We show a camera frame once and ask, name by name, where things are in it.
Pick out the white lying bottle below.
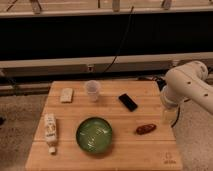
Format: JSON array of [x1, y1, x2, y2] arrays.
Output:
[[44, 114, 57, 155]]

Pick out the red pepper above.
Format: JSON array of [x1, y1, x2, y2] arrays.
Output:
[[136, 124, 157, 135]]

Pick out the black phone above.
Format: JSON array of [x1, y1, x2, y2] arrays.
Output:
[[119, 94, 138, 112]]

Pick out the black hanging cable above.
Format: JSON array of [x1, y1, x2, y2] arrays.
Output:
[[101, 5, 135, 74]]

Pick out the clear plastic cup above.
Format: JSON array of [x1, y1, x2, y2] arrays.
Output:
[[84, 80, 100, 102]]

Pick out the green bowl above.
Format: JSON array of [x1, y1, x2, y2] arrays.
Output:
[[76, 117, 113, 154]]

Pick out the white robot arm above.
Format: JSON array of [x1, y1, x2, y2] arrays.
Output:
[[160, 61, 213, 127]]

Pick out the black cable at right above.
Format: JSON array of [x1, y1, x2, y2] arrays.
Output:
[[138, 75, 183, 128]]

